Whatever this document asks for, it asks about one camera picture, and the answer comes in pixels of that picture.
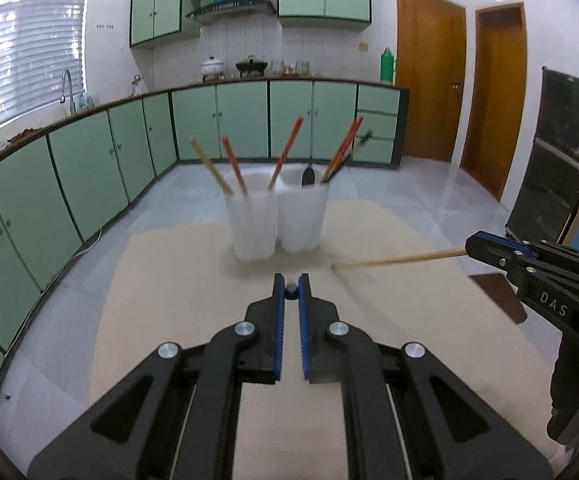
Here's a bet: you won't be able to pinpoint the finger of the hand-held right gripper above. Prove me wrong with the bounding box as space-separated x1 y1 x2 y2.
465 231 535 283
514 241 579 287

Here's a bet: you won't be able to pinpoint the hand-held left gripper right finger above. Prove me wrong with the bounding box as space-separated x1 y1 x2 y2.
297 272 555 480

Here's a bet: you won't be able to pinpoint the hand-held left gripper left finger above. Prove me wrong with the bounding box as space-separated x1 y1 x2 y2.
28 272 287 480

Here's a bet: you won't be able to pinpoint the white plastic utensil holder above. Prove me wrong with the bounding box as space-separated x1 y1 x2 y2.
275 180 331 253
224 182 277 261

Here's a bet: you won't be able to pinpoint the black chopstick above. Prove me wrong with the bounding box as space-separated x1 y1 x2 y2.
328 130 374 182

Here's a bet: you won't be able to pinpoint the black cabinet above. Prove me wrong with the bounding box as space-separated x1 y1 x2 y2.
504 66 579 246

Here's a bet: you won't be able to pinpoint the beige table mat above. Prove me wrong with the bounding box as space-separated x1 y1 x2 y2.
89 201 575 480

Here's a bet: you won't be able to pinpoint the brown wooden door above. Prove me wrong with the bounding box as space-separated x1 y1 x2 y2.
396 0 467 163
459 2 527 201

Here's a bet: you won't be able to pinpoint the green thermos flask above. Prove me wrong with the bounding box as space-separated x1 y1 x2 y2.
379 47 396 83

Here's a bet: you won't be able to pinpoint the green base cabinets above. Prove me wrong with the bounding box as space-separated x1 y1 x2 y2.
0 79 410 411

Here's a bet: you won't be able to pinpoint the black cooking pot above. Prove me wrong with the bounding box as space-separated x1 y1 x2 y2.
235 55 269 78

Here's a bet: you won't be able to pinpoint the silver cooking pot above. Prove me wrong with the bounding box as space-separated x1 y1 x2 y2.
200 56 226 81

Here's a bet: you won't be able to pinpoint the metal kitchen faucet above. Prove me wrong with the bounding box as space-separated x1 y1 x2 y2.
60 70 77 116

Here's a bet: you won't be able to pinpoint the window blinds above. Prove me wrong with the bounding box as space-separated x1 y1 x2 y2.
0 0 92 131

